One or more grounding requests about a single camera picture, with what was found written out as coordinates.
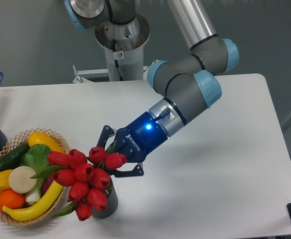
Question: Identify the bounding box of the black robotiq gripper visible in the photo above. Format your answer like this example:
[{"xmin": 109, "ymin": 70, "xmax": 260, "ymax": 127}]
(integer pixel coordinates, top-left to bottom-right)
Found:
[{"xmin": 96, "ymin": 112, "xmax": 167, "ymax": 178}]

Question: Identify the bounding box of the red tulip bouquet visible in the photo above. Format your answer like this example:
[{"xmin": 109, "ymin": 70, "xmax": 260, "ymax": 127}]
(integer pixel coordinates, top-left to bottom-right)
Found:
[{"xmin": 35, "ymin": 143, "xmax": 127, "ymax": 221}]

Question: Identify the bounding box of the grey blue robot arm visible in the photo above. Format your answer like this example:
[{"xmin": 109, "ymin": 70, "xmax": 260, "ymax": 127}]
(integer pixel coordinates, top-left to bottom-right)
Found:
[{"xmin": 64, "ymin": 0, "xmax": 239, "ymax": 178}]

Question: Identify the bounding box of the dark grey ribbed vase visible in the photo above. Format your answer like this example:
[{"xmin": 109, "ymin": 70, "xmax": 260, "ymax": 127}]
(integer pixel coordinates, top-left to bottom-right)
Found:
[{"xmin": 92, "ymin": 178, "xmax": 118, "ymax": 219}]

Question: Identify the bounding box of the purple sweet potato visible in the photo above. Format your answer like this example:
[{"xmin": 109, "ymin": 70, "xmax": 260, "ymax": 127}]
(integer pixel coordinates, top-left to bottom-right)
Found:
[{"xmin": 41, "ymin": 177, "xmax": 53, "ymax": 196}]

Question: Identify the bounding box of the green bok choy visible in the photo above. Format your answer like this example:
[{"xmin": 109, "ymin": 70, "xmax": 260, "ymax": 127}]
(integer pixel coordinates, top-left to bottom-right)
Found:
[{"xmin": 19, "ymin": 144, "xmax": 51, "ymax": 206}]

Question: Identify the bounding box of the woven wicker basket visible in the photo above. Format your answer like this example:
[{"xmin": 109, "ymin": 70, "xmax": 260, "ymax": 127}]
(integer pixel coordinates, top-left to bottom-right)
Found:
[{"xmin": 0, "ymin": 128, "xmax": 70, "ymax": 227}]

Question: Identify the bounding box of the beige round disc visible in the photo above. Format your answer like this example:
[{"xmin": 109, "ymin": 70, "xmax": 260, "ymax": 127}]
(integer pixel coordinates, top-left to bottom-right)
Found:
[{"xmin": 8, "ymin": 166, "xmax": 37, "ymax": 194}]

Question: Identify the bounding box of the dark green cucumber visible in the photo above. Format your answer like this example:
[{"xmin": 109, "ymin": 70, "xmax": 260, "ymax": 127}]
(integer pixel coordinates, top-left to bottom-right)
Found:
[{"xmin": 0, "ymin": 143, "xmax": 30, "ymax": 172}]

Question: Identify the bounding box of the yellow banana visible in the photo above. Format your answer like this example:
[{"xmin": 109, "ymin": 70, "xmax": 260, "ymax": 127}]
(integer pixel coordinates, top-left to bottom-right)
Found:
[{"xmin": 2, "ymin": 181, "xmax": 64, "ymax": 222}]

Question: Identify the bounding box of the orange fruit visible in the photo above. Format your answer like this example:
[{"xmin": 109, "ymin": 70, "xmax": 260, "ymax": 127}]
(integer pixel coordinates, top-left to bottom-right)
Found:
[{"xmin": 0, "ymin": 189, "xmax": 25, "ymax": 212}]

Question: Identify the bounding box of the yellow bell pepper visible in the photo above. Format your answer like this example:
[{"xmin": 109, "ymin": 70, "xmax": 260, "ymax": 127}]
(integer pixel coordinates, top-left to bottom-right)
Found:
[{"xmin": 0, "ymin": 169, "xmax": 13, "ymax": 194}]

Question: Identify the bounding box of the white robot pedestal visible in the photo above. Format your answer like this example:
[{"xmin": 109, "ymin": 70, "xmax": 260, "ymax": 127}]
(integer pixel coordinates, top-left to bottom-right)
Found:
[{"xmin": 72, "ymin": 12, "xmax": 164, "ymax": 84}]

